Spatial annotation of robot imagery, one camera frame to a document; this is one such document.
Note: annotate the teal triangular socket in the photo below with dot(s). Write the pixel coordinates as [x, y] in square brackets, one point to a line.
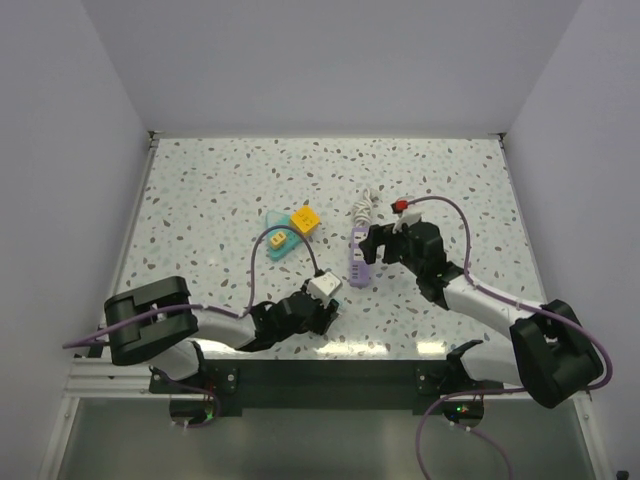
[279, 219]

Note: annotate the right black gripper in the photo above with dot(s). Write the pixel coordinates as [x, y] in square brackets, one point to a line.
[385, 234]

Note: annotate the teal small plug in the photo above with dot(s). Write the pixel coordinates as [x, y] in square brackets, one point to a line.
[338, 305]

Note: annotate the yellow cube socket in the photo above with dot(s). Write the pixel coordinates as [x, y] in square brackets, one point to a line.
[305, 220]

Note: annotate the yellow small plug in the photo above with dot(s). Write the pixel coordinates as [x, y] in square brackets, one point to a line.
[278, 239]

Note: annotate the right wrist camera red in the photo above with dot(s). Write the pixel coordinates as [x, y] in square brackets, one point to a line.
[407, 214]

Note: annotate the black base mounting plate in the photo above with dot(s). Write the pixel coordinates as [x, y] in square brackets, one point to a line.
[242, 385]

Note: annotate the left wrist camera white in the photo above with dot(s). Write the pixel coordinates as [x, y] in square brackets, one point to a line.
[324, 287]

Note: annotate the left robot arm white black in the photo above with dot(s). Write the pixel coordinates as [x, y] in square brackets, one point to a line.
[156, 324]

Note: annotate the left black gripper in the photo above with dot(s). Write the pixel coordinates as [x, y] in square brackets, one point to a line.
[324, 318]

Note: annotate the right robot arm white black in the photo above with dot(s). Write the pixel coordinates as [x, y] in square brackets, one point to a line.
[548, 356]

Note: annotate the aluminium frame rail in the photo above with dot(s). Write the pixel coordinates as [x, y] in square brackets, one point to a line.
[98, 378]

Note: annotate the purple power strip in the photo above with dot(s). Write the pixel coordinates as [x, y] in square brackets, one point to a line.
[359, 274]

